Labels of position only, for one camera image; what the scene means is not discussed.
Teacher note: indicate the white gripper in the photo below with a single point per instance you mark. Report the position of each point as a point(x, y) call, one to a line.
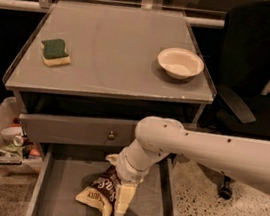
point(129, 172)

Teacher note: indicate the brown chip bag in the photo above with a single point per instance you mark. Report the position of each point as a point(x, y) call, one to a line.
point(101, 193)

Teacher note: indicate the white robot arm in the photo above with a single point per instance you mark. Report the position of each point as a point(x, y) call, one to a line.
point(243, 159)

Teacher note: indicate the grey upper drawer with knob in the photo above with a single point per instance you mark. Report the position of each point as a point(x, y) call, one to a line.
point(78, 130)

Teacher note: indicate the grey open middle drawer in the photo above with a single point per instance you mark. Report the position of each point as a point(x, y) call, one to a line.
point(68, 169)

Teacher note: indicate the grey drawer cabinet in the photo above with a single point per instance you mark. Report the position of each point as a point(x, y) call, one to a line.
point(111, 58)

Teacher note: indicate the clear plastic bin of items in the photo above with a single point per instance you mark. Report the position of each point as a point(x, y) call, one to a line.
point(13, 159)

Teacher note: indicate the white paper bowl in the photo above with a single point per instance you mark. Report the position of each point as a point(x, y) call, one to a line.
point(180, 63)

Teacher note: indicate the green yellow sponge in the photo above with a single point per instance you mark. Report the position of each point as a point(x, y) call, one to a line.
point(54, 52)

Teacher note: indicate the black office chair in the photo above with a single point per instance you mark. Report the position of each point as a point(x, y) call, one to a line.
point(240, 108)

